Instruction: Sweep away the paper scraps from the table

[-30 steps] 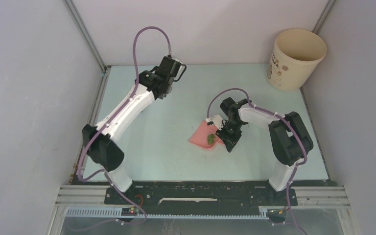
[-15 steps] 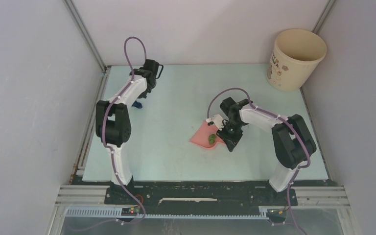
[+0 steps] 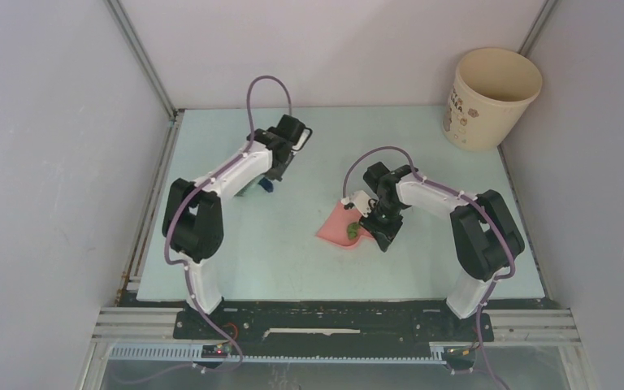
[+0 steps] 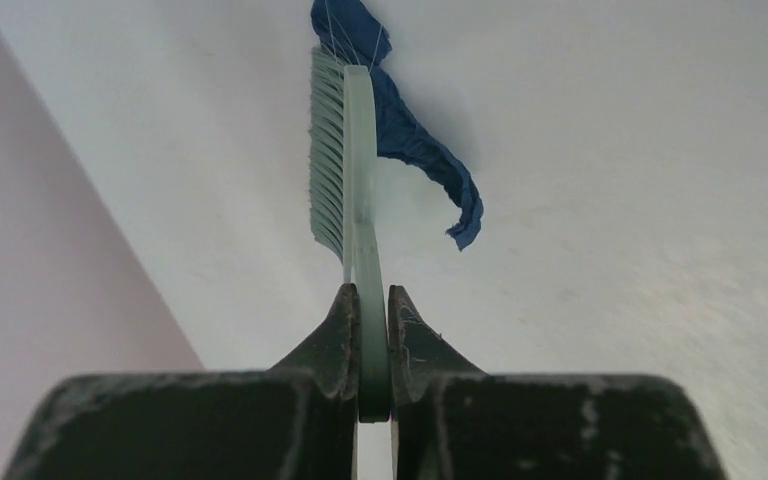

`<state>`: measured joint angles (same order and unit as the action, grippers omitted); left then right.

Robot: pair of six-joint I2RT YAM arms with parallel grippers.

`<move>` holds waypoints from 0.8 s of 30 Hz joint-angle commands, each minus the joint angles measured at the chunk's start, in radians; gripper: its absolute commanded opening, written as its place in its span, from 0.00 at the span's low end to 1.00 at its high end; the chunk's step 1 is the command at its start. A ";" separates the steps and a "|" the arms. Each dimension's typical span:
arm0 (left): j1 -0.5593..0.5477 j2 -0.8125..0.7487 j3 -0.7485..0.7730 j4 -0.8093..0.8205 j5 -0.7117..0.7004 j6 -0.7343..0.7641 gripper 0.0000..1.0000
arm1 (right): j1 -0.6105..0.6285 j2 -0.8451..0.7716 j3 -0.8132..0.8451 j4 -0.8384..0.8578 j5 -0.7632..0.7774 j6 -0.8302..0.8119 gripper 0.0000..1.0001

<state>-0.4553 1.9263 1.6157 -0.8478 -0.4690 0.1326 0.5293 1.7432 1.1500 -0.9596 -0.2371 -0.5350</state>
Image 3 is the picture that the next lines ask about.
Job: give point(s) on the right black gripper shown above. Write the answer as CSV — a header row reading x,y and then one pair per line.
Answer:
x,y
383,235

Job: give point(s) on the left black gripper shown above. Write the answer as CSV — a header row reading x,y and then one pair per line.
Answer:
x,y
277,175

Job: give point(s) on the pink dustpan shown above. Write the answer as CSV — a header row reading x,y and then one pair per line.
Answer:
x,y
335,229

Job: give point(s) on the green hand brush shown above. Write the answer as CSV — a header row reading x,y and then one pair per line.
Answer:
x,y
247,189

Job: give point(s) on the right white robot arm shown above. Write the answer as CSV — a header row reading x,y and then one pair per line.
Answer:
x,y
485,236

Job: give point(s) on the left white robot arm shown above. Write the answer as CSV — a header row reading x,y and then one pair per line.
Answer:
x,y
193,224

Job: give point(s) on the olive green paper scrap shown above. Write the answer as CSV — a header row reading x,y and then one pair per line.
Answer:
x,y
352,231

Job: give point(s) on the dark blue paper scrap left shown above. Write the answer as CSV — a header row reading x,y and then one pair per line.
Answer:
x,y
266,184

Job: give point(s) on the beige plastic bucket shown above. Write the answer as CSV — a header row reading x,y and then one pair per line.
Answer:
x,y
491,90

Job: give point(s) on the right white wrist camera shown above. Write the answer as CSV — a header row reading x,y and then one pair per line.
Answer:
x,y
359,201

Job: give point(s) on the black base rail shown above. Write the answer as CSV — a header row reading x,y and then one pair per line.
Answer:
x,y
360,328

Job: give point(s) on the white cable duct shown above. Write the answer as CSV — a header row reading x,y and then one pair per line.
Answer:
x,y
199,353

